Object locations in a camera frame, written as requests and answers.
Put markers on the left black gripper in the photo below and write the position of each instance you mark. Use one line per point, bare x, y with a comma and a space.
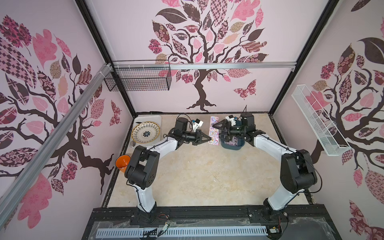
198, 134

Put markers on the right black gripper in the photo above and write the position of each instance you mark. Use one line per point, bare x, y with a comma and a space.
229, 130

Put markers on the pink sticker sheet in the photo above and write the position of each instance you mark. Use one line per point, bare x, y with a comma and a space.
213, 132

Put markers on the teal plastic storage box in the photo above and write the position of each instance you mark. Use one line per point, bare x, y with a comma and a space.
239, 140

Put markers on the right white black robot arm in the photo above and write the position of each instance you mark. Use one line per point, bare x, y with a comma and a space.
297, 172

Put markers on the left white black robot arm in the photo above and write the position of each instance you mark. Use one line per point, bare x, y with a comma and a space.
142, 168

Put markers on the patterned ceramic plate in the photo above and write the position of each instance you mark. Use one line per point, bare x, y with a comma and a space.
145, 132

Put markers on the orange cup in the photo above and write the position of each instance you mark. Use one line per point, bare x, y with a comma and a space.
122, 162

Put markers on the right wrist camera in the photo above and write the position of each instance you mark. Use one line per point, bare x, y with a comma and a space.
231, 119

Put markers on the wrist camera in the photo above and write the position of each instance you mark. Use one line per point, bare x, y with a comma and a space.
231, 119
197, 124

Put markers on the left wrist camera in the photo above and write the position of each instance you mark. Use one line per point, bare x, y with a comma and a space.
197, 124

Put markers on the aluminium rail back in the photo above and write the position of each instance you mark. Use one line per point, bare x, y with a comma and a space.
208, 66

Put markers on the aluminium rail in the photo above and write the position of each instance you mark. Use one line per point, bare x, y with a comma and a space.
208, 66
23, 182

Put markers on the black wire basket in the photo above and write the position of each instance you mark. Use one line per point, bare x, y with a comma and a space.
140, 75

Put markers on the white slotted cable duct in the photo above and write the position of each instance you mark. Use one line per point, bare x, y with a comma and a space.
182, 232

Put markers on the white wire shelf basket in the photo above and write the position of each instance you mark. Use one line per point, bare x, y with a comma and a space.
312, 105

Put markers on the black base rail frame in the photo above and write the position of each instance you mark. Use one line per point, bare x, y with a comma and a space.
294, 222

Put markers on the aluminium rail left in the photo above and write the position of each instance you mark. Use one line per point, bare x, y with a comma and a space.
23, 182

